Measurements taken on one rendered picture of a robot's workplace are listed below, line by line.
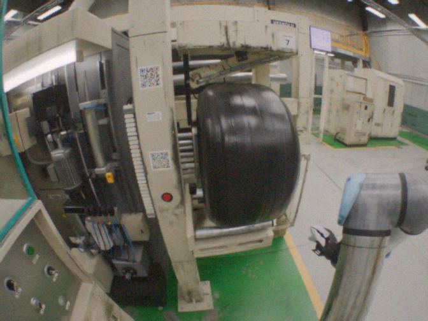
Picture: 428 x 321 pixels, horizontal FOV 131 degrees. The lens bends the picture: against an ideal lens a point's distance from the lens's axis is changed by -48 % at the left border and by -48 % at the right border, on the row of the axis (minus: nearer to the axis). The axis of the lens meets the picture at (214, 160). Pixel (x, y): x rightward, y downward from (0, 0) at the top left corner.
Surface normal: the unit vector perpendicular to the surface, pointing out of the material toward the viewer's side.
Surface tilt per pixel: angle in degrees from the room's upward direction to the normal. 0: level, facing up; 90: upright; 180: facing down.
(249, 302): 0
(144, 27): 90
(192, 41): 90
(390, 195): 52
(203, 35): 90
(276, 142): 62
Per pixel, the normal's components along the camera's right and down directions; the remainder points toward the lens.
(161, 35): 0.14, 0.40
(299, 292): -0.04, -0.91
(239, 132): 0.09, -0.20
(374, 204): -0.62, -0.22
